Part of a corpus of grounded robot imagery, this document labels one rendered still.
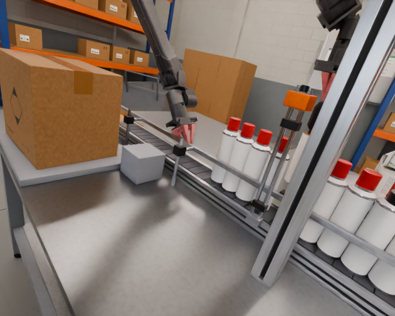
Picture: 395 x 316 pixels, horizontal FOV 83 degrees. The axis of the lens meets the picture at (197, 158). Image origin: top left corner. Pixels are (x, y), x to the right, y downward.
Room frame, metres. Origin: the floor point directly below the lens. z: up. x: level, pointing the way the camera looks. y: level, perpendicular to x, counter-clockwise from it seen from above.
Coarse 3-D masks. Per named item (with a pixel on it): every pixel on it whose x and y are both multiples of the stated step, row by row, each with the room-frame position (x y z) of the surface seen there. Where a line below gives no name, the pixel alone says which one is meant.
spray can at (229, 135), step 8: (232, 120) 0.63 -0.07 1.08; (240, 120) 0.64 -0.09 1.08; (232, 128) 0.63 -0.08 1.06; (224, 136) 0.63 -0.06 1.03; (232, 136) 0.62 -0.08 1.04; (224, 144) 0.62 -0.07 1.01; (232, 144) 0.62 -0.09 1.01; (224, 152) 0.62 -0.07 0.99; (224, 160) 0.62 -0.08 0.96; (216, 168) 0.63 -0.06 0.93; (216, 176) 0.62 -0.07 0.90
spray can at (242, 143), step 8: (248, 128) 0.59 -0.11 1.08; (240, 136) 0.60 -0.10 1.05; (248, 136) 0.59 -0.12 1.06; (240, 144) 0.58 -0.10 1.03; (248, 144) 0.58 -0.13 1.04; (232, 152) 0.60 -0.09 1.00; (240, 152) 0.58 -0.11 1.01; (248, 152) 0.59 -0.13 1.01; (232, 160) 0.59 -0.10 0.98; (240, 160) 0.58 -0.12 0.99; (240, 168) 0.58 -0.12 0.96; (224, 176) 0.60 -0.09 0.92; (232, 176) 0.58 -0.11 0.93; (224, 184) 0.59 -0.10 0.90; (232, 184) 0.58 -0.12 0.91; (232, 192) 0.58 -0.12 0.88
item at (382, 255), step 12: (144, 120) 0.85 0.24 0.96; (168, 132) 0.76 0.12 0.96; (204, 156) 0.64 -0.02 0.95; (228, 168) 0.58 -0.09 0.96; (252, 180) 0.53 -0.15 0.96; (276, 192) 0.49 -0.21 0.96; (312, 216) 0.43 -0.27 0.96; (336, 228) 0.40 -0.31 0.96; (348, 240) 0.38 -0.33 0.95; (360, 240) 0.37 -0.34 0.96; (372, 252) 0.35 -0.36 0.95; (384, 252) 0.35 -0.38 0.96
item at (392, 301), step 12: (132, 132) 0.90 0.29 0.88; (144, 132) 0.93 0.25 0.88; (156, 144) 0.83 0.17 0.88; (168, 144) 0.86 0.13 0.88; (168, 156) 0.74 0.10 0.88; (192, 168) 0.69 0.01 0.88; (204, 168) 0.71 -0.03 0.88; (204, 180) 0.62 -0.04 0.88; (228, 192) 0.58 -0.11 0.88; (240, 204) 0.53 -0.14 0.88; (264, 216) 0.50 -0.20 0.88; (300, 240) 0.44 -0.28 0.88; (312, 252) 0.41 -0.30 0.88; (336, 264) 0.39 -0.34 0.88; (348, 276) 0.36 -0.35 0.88; (360, 276) 0.37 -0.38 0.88; (372, 288) 0.34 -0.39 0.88; (384, 300) 0.32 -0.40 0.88
